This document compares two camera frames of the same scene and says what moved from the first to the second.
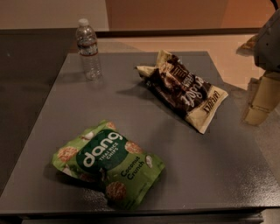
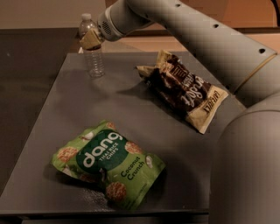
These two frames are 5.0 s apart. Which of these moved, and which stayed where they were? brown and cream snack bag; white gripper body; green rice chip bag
Moved: white gripper body
Stayed: green rice chip bag; brown and cream snack bag
